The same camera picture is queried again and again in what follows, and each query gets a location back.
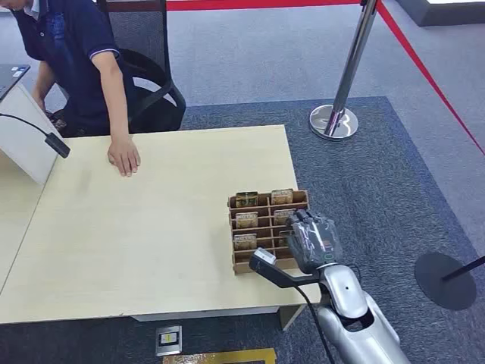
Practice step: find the person's left hand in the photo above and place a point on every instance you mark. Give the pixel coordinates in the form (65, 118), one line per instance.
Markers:
(124, 155)

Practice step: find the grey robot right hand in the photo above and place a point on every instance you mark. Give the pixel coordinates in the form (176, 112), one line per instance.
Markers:
(312, 243)

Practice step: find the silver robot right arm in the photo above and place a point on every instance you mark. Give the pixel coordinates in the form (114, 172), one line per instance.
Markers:
(356, 321)

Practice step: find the person's right forearm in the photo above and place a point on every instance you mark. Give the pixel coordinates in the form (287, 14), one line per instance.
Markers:
(42, 85)

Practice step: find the person's left forearm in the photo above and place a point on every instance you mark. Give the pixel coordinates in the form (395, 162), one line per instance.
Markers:
(115, 105)

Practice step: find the tan patterned card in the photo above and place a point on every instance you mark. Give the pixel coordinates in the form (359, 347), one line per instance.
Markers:
(244, 242)
(247, 220)
(283, 217)
(281, 196)
(284, 237)

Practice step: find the brown wooden card rack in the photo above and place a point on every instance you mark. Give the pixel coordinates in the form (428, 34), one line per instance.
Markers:
(265, 232)

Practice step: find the green patterned card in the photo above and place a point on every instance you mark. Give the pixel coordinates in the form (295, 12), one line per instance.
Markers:
(247, 199)

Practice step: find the person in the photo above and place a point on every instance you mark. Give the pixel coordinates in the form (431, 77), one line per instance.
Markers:
(72, 65)

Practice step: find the black office chair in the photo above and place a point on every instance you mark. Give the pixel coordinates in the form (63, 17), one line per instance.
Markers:
(151, 85)

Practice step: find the black gooseneck microphone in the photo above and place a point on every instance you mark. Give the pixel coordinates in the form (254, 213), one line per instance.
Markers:
(56, 144)

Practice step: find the dark blue carpet rug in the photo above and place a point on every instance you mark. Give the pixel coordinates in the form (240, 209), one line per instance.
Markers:
(379, 201)

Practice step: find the dark laptop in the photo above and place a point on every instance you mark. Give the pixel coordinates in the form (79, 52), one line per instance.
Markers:
(10, 78)

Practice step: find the black round stand base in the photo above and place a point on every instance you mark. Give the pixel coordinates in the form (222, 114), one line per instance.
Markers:
(443, 289)

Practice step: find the metal floor socket box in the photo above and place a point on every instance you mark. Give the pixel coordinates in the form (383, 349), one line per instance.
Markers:
(169, 340)

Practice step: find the black stand pole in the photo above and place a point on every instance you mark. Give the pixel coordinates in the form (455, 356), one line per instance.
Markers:
(464, 269)

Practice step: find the red barrier belt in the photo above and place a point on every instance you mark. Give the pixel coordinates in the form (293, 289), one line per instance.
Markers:
(261, 4)
(428, 75)

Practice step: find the white lit platform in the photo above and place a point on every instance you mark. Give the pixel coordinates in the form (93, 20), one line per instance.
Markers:
(443, 11)

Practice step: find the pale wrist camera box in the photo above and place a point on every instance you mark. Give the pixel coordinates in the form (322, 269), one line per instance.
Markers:
(265, 257)

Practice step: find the chrome stanchion post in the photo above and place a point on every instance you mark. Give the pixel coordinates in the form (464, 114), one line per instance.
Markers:
(342, 85)

